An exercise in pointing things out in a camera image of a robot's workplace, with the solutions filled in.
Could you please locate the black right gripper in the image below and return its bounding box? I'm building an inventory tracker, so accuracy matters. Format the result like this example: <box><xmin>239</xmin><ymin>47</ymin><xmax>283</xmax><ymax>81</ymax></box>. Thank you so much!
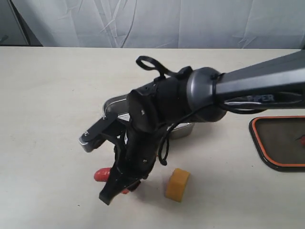
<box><xmin>99</xmin><ymin>89</ymin><xmax>172</xmax><ymax>205</ymax></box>

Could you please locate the yellow toy cheese wedge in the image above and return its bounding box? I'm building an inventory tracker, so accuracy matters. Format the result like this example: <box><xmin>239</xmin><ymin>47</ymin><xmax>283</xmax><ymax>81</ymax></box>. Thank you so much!
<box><xmin>165</xmin><ymin>168</ymin><xmax>190</xmax><ymax>202</ymax></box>

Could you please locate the red toy sausage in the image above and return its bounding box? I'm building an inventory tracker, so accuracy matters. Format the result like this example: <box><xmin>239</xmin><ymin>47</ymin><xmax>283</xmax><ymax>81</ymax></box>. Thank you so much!
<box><xmin>93</xmin><ymin>167</ymin><xmax>141</xmax><ymax>194</ymax></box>

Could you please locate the dark transparent lunch box lid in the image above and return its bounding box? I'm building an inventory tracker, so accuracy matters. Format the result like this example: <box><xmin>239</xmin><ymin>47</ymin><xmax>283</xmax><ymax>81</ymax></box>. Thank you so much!
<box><xmin>249</xmin><ymin>115</ymin><xmax>305</xmax><ymax>172</ymax></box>

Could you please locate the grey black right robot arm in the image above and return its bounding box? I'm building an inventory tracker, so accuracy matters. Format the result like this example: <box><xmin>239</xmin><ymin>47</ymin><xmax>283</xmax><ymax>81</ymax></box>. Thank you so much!
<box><xmin>99</xmin><ymin>51</ymin><xmax>305</xmax><ymax>205</ymax></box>

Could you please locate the stainless steel lunch box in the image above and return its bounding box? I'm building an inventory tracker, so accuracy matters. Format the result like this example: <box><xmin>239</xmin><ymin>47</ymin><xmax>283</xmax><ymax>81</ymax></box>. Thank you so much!
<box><xmin>102</xmin><ymin>94</ymin><xmax>194</xmax><ymax>139</ymax></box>

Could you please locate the grey backdrop curtain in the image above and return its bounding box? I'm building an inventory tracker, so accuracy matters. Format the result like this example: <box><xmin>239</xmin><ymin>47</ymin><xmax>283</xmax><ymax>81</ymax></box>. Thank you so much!
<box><xmin>0</xmin><ymin>0</ymin><xmax>305</xmax><ymax>49</ymax></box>

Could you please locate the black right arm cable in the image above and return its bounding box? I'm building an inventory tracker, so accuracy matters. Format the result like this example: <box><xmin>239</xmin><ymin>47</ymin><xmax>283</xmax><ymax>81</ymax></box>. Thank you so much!
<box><xmin>135</xmin><ymin>55</ymin><xmax>270</xmax><ymax>166</ymax></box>

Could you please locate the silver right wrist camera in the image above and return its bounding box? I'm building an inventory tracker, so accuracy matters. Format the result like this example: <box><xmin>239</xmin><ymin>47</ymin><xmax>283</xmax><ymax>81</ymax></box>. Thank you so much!
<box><xmin>78</xmin><ymin>113</ymin><xmax>118</xmax><ymax>153</ymax></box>

